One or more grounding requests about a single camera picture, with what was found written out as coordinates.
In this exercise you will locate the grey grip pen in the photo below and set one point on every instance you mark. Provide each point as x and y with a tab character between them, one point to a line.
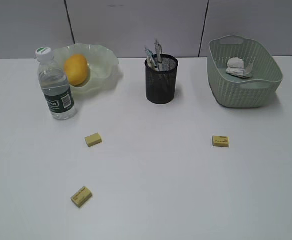
158	50

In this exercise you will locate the blue grip pen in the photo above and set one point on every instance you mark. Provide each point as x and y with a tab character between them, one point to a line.
150	54

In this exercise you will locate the yellow eraser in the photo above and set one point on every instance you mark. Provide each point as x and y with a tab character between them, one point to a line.
220	141
93	139
81	196

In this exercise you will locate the yellow mango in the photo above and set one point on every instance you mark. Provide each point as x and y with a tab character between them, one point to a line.
76	69

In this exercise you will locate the clear water bottle green label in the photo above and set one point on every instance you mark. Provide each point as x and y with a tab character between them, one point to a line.
54	85

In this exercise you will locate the white waste paper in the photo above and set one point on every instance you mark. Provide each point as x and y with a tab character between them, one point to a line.
238	68

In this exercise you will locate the beige grip pen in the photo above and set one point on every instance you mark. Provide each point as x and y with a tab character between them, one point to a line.
149	63

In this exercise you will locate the black mesh pen holder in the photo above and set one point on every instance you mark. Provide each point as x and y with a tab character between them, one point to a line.
160	85

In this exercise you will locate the yellow eraser behind bottle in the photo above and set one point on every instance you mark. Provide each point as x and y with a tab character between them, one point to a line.
93	139

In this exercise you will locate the green wavy glass plate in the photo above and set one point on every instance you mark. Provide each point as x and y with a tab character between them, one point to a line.
101	61

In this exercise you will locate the green plastic woven basket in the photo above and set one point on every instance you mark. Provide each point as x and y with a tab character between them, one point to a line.
234	92

